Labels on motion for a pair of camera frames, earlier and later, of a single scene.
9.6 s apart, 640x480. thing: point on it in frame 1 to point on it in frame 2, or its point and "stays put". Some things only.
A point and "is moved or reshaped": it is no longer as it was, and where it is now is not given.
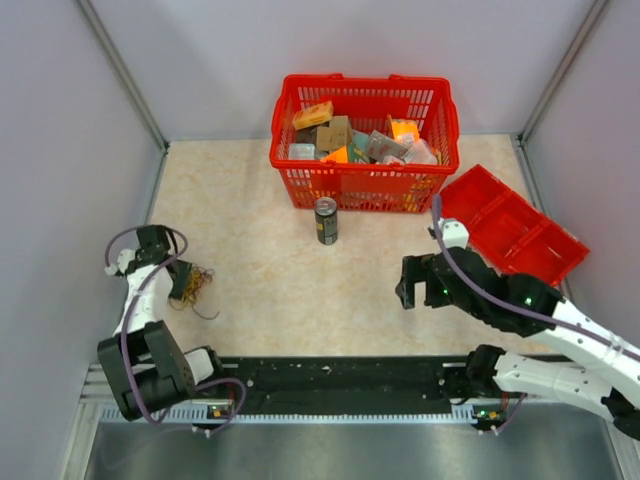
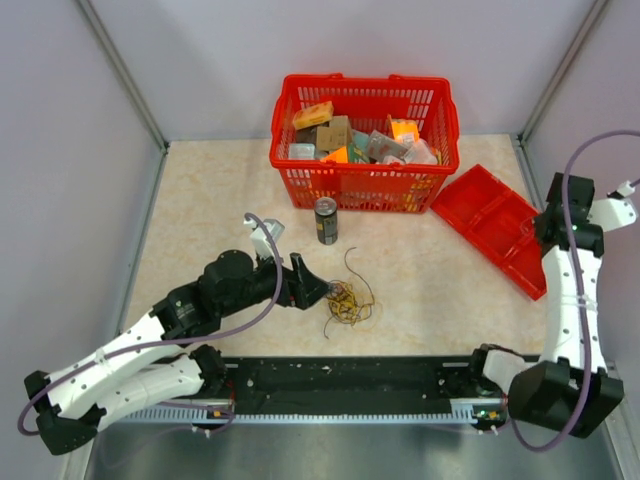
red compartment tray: [508, 229] stays put
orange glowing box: [403, 130] stays put
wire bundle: [199, 277] is moved or reshaped
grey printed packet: [382, 147] stays put
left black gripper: [177, 289] to [298, 287]
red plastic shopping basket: [364, 101] stays put
